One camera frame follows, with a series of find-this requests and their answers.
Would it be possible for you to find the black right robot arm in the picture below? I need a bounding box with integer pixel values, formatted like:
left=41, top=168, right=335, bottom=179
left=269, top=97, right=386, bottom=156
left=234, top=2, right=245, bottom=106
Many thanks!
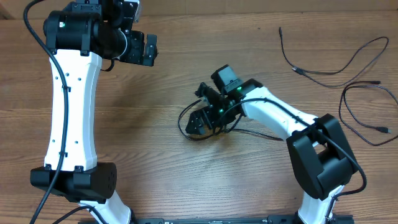
left=185, top=65, right=359, bottom=223

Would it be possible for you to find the thin black USB cable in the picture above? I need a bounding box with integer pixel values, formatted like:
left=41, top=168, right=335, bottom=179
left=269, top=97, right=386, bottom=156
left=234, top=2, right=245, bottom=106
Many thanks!
left=177, top=99, right=284, bottom=142

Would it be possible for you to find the thick black USB cable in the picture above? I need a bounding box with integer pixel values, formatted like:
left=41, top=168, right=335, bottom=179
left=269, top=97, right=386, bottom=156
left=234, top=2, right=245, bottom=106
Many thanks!
left=278, top=27, right=390, bottom=89

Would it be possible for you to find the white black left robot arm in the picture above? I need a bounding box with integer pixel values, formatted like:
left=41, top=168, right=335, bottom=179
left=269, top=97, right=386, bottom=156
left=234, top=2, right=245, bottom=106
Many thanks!
left=30, top=0, right=157, bottom=223

